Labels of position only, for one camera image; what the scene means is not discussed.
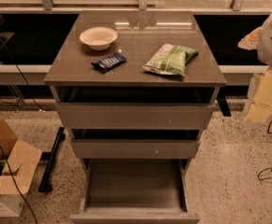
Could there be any green jalapeno chip bag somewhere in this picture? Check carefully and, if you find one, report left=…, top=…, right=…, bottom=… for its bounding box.
left=143, top=44, right=198, bottom=77

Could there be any black metal bar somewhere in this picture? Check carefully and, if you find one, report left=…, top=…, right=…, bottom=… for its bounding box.
left=38, top=127, right=65, bottom=193

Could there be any open cardboard box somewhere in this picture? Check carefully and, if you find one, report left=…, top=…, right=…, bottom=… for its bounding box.
left=0, top=119, right=42, bottom=194

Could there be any dark blue snack packet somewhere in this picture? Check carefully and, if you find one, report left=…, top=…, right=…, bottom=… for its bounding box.
left=92, top=52, right=126, bottom=74

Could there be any white box with logo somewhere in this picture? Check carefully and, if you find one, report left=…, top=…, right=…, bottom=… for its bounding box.
left=0, top=194, right=24, bottom=217

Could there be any grey open bottom drawer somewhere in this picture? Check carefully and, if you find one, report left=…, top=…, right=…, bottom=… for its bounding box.
left=70, top=159, right=199, bottom=224

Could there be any grey drawer cabinet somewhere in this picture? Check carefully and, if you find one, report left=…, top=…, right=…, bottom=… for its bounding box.
left=43, top=10, right=227, bottom=224

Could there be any black cable on left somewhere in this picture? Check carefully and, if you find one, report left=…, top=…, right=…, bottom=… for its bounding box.
left=0, top=31, right=46, bottom=224

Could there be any white bowl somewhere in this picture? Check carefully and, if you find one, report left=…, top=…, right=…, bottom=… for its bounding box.
left=79, top=27, right=118, bottom=50

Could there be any grey middle drawer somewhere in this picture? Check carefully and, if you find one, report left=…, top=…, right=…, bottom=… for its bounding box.
left=71, top=129, right=201, bottom=159

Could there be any black table leg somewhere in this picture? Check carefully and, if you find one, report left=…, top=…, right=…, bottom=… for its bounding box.
left=217, top=88, right=231, bottom=117

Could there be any grey top drawer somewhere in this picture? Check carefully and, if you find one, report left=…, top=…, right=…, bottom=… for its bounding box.
left=55, top=86, right=216, bottom=130

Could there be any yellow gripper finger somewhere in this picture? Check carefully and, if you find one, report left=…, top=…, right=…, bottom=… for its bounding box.
left=241, top=68, right=272, bottom=129

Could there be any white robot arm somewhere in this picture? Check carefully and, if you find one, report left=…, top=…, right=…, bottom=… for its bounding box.
left=238, top=13, right=272, bottom=129

